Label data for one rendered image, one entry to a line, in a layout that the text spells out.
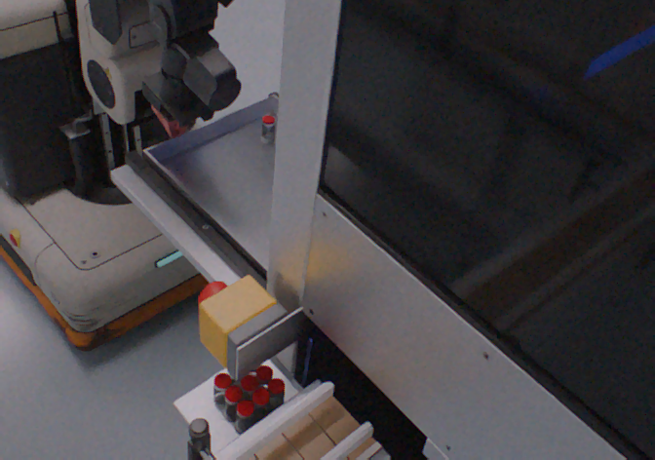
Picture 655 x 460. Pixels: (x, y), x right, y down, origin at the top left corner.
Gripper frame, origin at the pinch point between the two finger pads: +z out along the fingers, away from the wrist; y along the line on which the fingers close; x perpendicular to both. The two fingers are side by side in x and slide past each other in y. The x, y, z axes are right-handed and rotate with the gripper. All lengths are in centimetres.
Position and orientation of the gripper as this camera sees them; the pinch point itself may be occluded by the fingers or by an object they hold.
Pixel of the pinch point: (175, 134)
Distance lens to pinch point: 124.7
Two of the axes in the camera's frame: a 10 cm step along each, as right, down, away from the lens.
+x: 7.4, -4.2, 5.3
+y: 6.4, 6.8, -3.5
